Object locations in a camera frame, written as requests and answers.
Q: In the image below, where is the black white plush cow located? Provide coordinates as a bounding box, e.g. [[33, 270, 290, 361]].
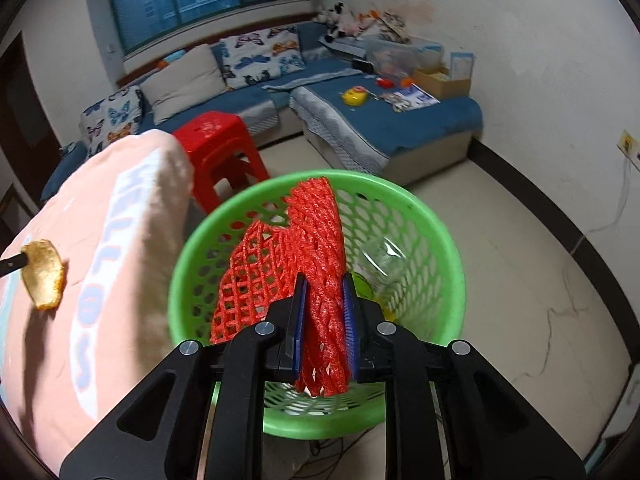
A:
[[320, 2, 353, 43]]

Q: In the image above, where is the crumpled clear plastic wrapper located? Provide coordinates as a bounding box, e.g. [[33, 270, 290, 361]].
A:
[[360, 237, 426, 291]]

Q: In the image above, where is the grey quilted sofa cover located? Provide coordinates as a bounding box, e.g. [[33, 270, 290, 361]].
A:
[[289, 85, 391, 176]]

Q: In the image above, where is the red plastic stool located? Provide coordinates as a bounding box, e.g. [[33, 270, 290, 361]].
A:
[[172, 111, 271, 216]]

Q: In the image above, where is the red foam net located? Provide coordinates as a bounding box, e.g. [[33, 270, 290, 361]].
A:
[[209, 176, 357, 397]]

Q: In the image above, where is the dark wooden door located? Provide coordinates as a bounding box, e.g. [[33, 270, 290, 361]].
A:
[[0, 30, 56, 211]]

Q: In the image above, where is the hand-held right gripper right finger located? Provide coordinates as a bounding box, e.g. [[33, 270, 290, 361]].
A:
[[341, 275, 586, 480]]

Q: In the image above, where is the blue white magazine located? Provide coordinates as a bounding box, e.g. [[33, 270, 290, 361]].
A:
[[380, 85, 441, 113]]

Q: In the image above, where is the light blue blanket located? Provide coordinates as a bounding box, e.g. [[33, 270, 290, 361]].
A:
[[262, 66, 363, 93]]

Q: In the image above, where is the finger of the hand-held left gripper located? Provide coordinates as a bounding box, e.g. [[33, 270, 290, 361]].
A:
[[0, 252, 30, 281]]

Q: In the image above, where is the green mesh plastic basket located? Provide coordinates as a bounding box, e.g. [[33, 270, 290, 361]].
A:
[[167, 169, 467, 442]]

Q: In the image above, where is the blue white carton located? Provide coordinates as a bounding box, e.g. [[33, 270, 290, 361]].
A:
[[449, 51, 475, 81]]

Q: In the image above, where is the blue corner sofa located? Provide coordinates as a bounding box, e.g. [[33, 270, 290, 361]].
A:
[[40, 20, 485, 206]]

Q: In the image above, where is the cardboard box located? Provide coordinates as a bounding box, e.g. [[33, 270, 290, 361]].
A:
[[411, 66, 472, 100]]

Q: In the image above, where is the beige cushion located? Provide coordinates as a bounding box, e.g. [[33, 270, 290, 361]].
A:
[[140, 44, 230, 126]]

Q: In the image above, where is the orange peel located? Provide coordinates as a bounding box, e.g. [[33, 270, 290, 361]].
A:
[[20, 239, 67, 310]]

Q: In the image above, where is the white butterfly print cushion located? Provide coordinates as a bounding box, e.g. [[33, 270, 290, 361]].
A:
[[219, 25, 307, 92]]

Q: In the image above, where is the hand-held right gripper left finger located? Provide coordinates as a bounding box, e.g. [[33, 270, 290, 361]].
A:
[[59, 274, 308, 480]]

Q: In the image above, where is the yellow snack packet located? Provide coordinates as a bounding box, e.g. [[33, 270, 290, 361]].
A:
[[350, 272, 396, 322]]

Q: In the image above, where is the clear plastic storage box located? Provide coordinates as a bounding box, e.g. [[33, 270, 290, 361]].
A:
[[362, 37, 446, 83]]

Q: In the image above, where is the black floor cable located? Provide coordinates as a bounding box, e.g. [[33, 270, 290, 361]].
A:
[[290, 432, 386, 480]]

